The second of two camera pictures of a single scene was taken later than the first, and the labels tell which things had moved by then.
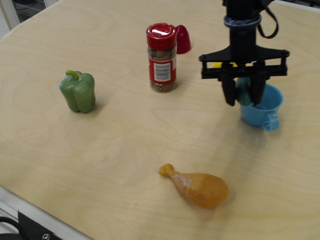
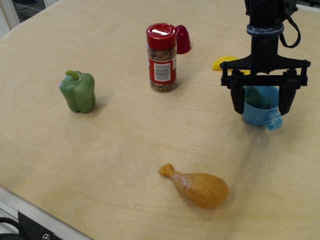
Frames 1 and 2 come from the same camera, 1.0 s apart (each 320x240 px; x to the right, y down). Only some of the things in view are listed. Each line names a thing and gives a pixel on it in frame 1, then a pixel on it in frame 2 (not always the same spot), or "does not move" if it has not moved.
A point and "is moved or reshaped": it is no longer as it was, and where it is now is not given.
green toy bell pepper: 78,88 does not move
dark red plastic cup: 183,43 does not move
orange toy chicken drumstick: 203,190 does not move
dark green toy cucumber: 243,89 is moved or reshaped
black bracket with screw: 28,229 does not move
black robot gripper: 243,49 to 265,67
